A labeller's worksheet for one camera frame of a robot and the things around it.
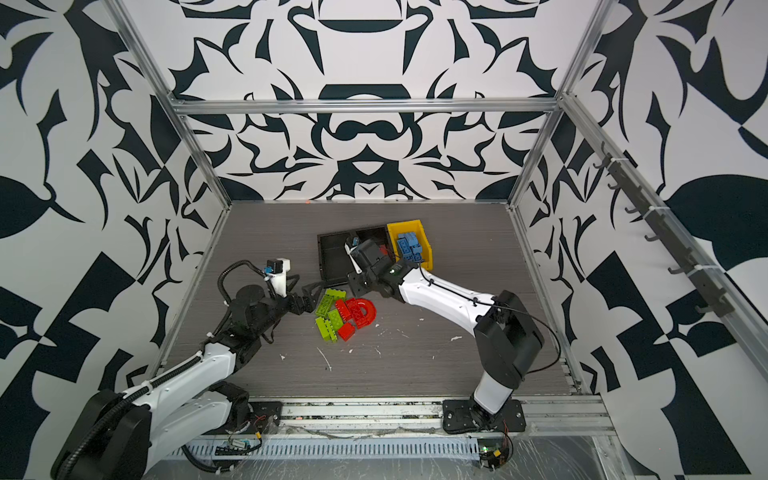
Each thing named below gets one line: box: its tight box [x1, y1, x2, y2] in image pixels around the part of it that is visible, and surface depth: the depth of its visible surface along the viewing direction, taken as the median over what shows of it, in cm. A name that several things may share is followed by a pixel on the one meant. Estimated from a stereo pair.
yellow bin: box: [386, 219, 434, 271], surface depth 105 cm
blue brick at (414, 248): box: [407, 232, 423, 262], surface depth 104 cm
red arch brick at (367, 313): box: [357, 298, 377, 329], surface depth 93 cm
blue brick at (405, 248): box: [397, 237, 413, 261], surface depth 104 cm
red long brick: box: [346, 298, 361, 322], surface depth 93 cm
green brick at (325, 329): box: [315, 316, 337, 342], surface depth 88 cm
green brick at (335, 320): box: [327, 309, 344, 332], surface depth 92 cm
